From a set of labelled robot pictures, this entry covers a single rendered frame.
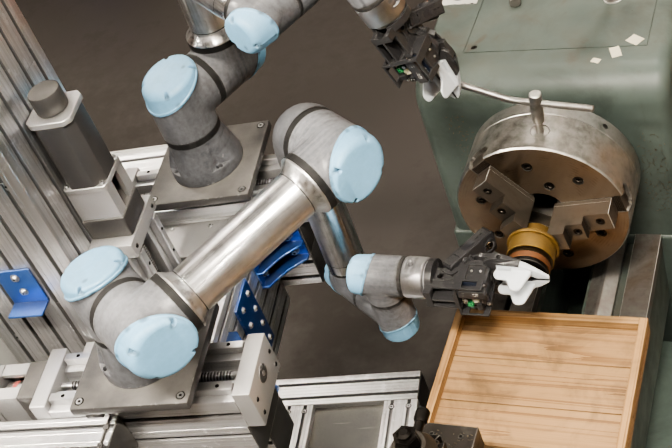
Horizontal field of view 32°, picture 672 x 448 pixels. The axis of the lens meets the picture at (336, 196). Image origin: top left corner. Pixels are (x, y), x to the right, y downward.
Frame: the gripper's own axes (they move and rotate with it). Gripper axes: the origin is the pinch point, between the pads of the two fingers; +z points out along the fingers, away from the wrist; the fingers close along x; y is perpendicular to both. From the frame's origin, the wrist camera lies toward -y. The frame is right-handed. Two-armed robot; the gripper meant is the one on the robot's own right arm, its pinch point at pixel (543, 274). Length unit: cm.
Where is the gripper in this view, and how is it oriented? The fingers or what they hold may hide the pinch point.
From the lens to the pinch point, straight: 207.3
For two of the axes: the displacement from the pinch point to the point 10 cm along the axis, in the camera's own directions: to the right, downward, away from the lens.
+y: -3.2, 7.1, -6.3
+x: -2.9, -7.1, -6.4
